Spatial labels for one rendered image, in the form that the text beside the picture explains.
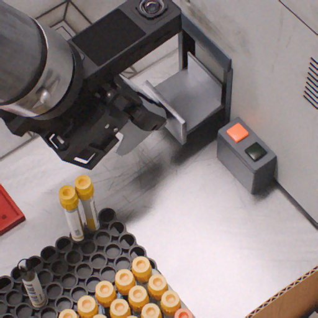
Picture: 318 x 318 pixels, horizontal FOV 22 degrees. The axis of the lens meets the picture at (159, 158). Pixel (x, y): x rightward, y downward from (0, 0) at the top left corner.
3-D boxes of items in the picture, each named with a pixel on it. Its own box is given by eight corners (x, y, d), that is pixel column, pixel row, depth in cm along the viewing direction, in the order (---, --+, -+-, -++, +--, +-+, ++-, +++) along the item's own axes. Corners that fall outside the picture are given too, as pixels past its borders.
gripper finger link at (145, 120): (135, 111, 83) (91, 89, 75) (147, 98, 82) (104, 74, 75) (163, 143, 81) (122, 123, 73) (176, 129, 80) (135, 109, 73)
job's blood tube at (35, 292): (44, 299, 80) (27, 255, 72) (51, 310, 80) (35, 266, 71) (32, 307, 80) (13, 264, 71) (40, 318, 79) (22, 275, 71)
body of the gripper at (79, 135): (52, 120, 82) (-25, 89, 71) (110, 55, 80) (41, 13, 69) (97, 174, 78) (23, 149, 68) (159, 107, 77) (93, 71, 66)
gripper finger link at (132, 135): (130, 151, 88) (86, 133, 80) (168, 110, 87) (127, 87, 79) (148, 171, 86) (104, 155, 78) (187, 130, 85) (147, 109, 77)
